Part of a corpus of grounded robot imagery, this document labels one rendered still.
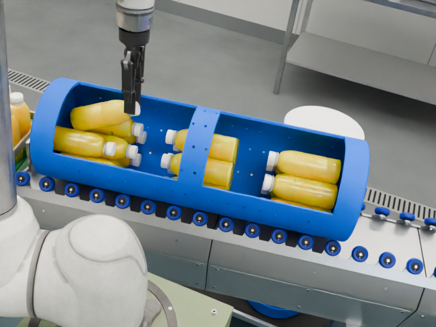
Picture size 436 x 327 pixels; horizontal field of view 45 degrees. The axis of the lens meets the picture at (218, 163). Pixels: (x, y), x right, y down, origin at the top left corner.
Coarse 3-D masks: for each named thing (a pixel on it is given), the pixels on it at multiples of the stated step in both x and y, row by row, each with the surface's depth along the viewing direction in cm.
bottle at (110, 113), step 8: (96, 104) 142; (104, 104) 141; (112, 104) 140; (120, 104) 140; (72, 112) 144; (80, 112) 143; (88, 112) 142; (96, 112) 141; (104, 112) 140; (112, 112) 139; (120, 112) 139; (72, 120) 143; (80, 120) 143; (88, 120) 142; (96, 120) 141; (104, 120) 141; (112, 120) 140; (120, 120) 141; (80, 128) 144; (88, 128) 144
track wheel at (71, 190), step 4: (68, 184) 149; (72, 184) 149; (76, 184) 149; (64, 188) 149; (68, 188) 149; (72, 188) 149; (76, 188) 148; (64, 192) 149; (68, 192) 149; (72, 192) 149; (76, 192) 148; (68, 196) 149; (72, 196) 148; (76, 196) 149
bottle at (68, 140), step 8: (56, 128) 143; (64, 128) 143; (72, 128) 144; (56, 136) 142; (64, 136) 142; (72, 136) 142; (80, 136) 142; (88, 136) 142; (96, 136) 142; (56, 144) 142; (64, 144) 142; (72, 144) 141; (80, 144) 141; (88, 144) 141; (96, 144) 141; (104, 144) 142; (72, 152) 143; (80, 152) 142; (88, 152) 142; (96, 152) 142; (104, 152) 143
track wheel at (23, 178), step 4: (20, 172) 150; (24, 172) 150; (16, 176) 150; (20, 176) 150; (24, 176) 150; (28, 176) 150; (16, 180) 150; (20, 180) 150; (24, 180) 150; (28, 180) 150; (20, 184) 150; (24, 184) 150
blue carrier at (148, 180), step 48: (48, 96) 138; (96, 96) 157; (144, 96) 145; (48, 144) 137; (144, 144) 162; (192, 144) 133; (240, 144) 158; (288, 144) 155; (336, 144) 150; (144, 192) 141; (192, 192) 136; (240, 192) 157; (336, 240) 142
